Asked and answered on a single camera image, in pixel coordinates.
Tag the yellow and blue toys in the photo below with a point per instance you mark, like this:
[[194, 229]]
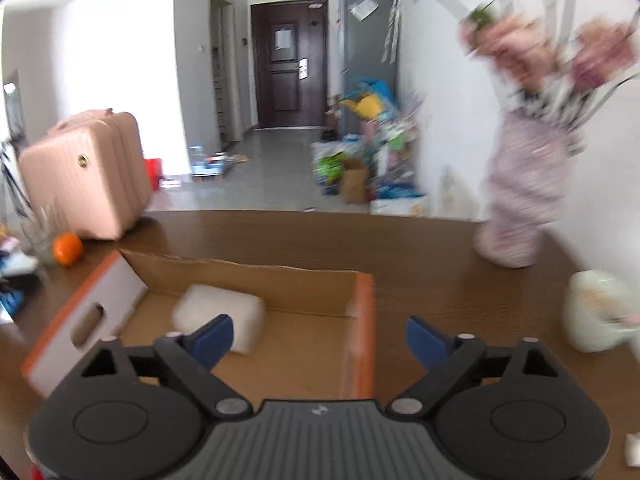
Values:
[[372, 100]]

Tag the grey refrigerator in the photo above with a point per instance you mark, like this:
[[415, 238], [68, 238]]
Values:
[[362, 33]]

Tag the crumpled white tissue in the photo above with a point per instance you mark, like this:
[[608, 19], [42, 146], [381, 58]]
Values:
[[632, 450]]

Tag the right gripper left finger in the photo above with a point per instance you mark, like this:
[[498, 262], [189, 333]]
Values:
[[136, 412]]

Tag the blue tissue pack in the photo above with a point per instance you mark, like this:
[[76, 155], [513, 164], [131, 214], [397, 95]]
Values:
[[19, 279]]

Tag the pink textured vase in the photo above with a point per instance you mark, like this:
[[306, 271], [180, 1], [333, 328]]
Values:
[[527, 183]]

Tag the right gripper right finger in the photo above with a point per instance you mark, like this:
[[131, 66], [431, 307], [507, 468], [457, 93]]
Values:
[[501, 412]]

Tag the dried pink roses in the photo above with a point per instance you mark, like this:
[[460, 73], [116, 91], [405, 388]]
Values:
[[555, 66]]

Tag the pink suitcase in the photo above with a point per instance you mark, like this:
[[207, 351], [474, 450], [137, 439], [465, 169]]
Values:
[[88, 175]]

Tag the pale green bowl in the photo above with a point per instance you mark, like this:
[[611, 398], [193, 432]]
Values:
[[600, 313]]

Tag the clear drinking glass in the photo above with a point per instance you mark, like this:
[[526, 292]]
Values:
[[41, 227]]

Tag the dark brown door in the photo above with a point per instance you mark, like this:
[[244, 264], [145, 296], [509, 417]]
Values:
[[290, 45]]

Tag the orange fruit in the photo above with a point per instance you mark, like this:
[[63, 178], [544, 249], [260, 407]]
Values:
[[67, 249]]

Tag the red cardboard box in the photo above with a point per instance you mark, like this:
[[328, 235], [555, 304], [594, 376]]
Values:
[[269, 332]]

